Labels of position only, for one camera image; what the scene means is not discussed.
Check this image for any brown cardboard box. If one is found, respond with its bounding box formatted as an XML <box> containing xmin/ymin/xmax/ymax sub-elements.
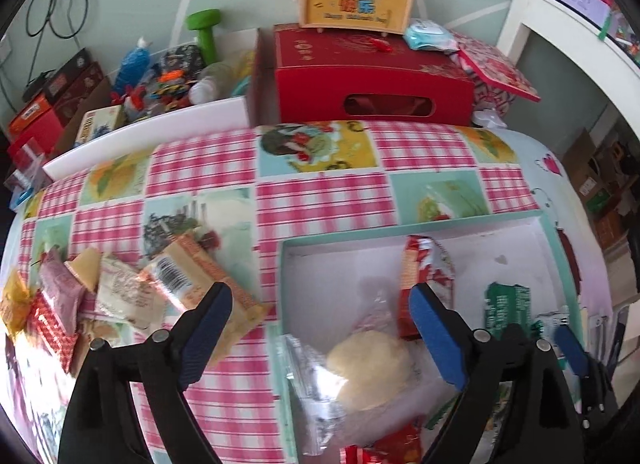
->
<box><xmin>52</xmin><ymin>28</ymin><xmax>276</xmax><ymax>155</ymax></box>

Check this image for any teal cardboard tray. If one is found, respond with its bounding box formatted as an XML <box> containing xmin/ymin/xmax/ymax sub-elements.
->
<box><xmin>274</xmin><ymin>210</ymin><xmax>588</xmax><ymax>464</ymax></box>

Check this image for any clear plastic box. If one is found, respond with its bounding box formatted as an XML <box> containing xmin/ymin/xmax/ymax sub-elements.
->
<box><xmin>5</xmin><ymin>136</ymin><xmax>48</xmax><ymax>195</ymax></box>

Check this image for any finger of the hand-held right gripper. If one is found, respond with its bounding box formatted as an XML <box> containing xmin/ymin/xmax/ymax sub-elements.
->
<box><xmin>552</xmin><ymin>325</ymin><xmax>620</xmax><ymax>417</ymax></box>

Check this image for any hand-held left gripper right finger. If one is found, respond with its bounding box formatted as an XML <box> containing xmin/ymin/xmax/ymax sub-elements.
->
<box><xmin>409</xmin><ymin>282</ymin><xmax>586</xmax><ymax>464</ymax></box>

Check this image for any orange jelly cup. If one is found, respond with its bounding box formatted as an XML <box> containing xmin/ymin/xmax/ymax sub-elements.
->
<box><xmin>64</xmin><ymin>248</ymin><xmax>104</xmax><ymax>295</ymax></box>

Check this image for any white foam board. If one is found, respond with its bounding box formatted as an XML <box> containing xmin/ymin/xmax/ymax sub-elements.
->
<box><xmin>42</xmin><ymin>96</ymin><xmax>249</xmax><ymax>182</ymax></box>

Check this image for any black flat box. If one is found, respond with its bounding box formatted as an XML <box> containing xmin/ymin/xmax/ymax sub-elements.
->
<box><xmin>42</xmin><ymin>48</ymin><xmax>93</xmax><ymax>89</ymax></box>

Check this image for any brown cardboard carton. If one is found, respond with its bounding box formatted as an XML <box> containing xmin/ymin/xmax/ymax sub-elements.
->
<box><xmin>562</xmin><ymin>129</ymin><xmax>640</xmax><ymax>249</ymax></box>

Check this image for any dark patterned pouch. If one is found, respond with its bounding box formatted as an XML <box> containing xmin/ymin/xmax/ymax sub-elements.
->
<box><xmin>159</xmin><ymin>44</ymin><xmax>206</xmax><ymax>79</ymax></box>

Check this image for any light blue wipes pack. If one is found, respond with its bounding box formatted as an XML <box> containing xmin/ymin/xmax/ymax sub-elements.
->
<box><xmin>402</xmin><ymin>18</ymin><xmax>458</xmax><ymax>52</ymax></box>

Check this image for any pink snack packet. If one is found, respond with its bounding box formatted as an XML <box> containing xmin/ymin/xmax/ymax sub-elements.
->
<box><xmin>39</xmin><ymin>248</ymin><xmax>87</xmax><ymax>327</ymax></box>

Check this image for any yellow bread packet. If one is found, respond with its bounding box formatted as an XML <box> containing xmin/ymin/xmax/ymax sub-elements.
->
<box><xmin>0</xmin><ymin>269</ymin><xmax>33</xmax><ymax>342</ymax></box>

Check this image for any green dumbbell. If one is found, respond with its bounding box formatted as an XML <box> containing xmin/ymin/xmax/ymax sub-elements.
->
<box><xmin>186</xmin><ymin>10</ymin><xmax>221</xmax><ymax>67</ymax></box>

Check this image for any dark red floral box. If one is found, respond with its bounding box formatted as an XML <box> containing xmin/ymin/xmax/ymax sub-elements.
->
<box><xmin>52</xmin><ymin>62</ymin><xmax>108</xmax><ymax>125</ymax></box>

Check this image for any white and yellow game box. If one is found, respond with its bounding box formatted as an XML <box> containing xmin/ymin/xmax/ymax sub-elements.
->
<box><xmin>75</xmin><ymin>104</ymin><xmax>126</xmax><ymax>145</ymax></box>

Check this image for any colourful toy bundle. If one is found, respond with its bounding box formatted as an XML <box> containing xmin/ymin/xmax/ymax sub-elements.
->
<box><xmin>147</xmin><ymin>70</ymin><xmax>193</xmax><ymax>108</ymax></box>

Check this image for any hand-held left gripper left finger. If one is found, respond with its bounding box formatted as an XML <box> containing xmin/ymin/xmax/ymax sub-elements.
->
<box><xmin>57</xmin><ymin>282</ymin><xmax>234</xmax><ymax>464</ymax></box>

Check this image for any dark red biscuit packet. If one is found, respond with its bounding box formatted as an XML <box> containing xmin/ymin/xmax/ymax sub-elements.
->
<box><xmin>340</xmin><ymin>424</ymin><xmax>426</xmax><ymax>464</ymax></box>

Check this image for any red patterned box lid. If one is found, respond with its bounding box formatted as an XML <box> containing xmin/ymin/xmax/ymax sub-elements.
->
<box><xmin>457</xmin><ymin>28</ymin><xmax>542</xmax><ymax>104</ymax></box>

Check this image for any black power adapter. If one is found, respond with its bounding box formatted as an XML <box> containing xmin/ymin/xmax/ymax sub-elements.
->
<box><xmin>22</xmin><ymin>71</ymin><xmax>53</xmax><ymax>94</ymax></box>

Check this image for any green and white snack packet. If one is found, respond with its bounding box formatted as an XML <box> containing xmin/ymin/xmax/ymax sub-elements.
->
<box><xmin>535</xmin><ymin>310</ymin><xmax>573</xmax><ymax>345</ymax></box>

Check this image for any blue bead bottle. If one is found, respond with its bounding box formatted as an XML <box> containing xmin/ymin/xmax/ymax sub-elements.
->
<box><xmin>114</xmin><ymin>36</ymin><xmax>153</xmax><ymax>94</ymax></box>

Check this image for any clear cookie packet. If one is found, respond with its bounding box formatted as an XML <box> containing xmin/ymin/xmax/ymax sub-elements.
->
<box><xmin>70</xmin><ymin>316</ymin><xmax>131</xmax><ymax>377</ymax></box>

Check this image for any orange patterned snack packet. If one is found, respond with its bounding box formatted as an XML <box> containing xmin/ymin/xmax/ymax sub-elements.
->
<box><xmin>137</xmin><ymin>233</ymin><xmax>268</xmax><ymax>370</ymax></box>

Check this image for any clear plastic bottle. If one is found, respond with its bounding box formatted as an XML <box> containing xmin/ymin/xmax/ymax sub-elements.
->
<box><xmin>189</xmin><ymin>61</ymin><xmax>241</xmax><ymax>104</ymax></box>

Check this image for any black cable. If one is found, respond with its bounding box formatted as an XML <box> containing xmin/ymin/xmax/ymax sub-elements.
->
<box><xmin>0</xmin><ymin>0</ymin><xmax>92</xmax><ymax>109</ymax></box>

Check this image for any dark green snack packet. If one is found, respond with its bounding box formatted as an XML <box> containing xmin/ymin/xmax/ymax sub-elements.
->
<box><xmin>481</xmin><ymin>281</ymin><xmax>532</xmax><ymax>342</ymax></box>

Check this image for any clear bun packet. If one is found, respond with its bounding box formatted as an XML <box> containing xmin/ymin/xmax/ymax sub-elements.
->
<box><xmin>282</xmin><ymin>286</ymin><xmax>451</xmax><ymax>460</ymax></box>

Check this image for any red gift box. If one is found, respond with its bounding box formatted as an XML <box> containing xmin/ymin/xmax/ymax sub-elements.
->
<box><xmin>272</xmin><ymin>24</ymin><xmax>476</xmax><ymax>127</ymax></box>

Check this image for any red checkered snack packet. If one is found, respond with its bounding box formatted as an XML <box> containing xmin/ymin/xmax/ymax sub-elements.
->
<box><xmin>26</xmin><ymin>291</ymin><xmax>81</xmax><ymax>375</ymax></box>

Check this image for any white shelf frame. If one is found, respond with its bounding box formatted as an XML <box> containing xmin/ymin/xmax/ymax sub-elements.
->
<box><xmin>495</xmin><ymin>0</ymin><xmax>640</xmax><ymax>119</ymax></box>

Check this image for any red popcorn snack packet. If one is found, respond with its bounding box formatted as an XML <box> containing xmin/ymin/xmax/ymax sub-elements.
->
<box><xmin>397</xmin><ymin>235</ymin><xmax>457</xmax><ymax>339</ymax></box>

